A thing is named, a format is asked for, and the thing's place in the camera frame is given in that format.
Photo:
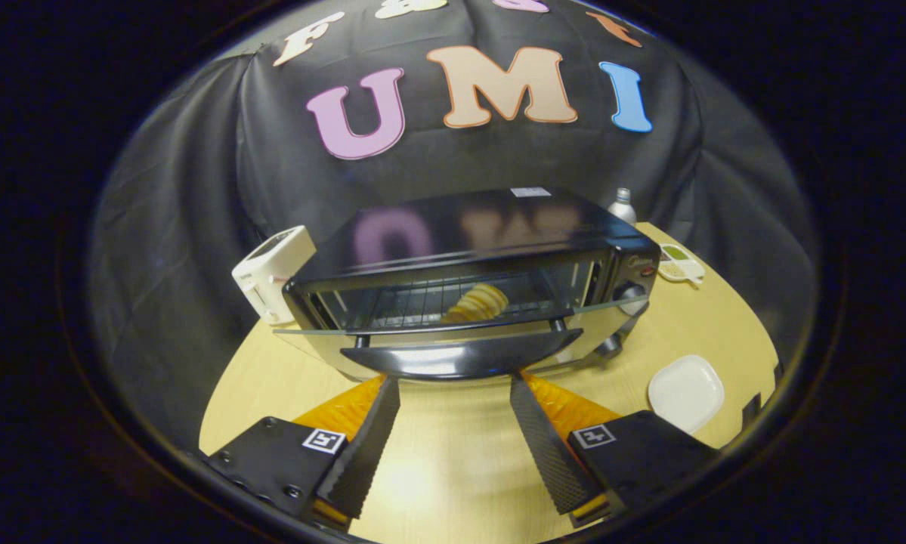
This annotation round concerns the black table edge clip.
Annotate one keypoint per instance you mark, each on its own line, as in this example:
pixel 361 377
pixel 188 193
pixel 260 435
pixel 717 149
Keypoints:
pixel 750 412

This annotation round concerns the black toaster oven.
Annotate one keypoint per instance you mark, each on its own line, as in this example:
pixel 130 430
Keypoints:
pixel 483 227

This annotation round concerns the white divided snack tray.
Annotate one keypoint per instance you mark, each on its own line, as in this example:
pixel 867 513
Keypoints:
pixel 681 266

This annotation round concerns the white square plate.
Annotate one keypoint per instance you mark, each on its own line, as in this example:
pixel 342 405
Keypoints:
pixel 687 393

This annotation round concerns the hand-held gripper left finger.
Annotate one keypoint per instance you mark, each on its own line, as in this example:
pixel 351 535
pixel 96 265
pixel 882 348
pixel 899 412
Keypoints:
pixel 366 453

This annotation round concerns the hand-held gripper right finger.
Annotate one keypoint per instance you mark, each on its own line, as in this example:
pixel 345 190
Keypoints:
pixel 547 453

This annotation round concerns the yellow spiral bread roll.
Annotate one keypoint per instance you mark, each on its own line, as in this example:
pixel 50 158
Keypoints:
pixel 477 304

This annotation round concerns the white boxy appliance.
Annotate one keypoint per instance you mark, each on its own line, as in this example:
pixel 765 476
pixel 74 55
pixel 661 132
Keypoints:
pixel 271 272

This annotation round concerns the pink and silver bottle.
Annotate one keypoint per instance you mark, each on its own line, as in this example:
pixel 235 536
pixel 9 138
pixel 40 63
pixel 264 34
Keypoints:
pixel 623 208

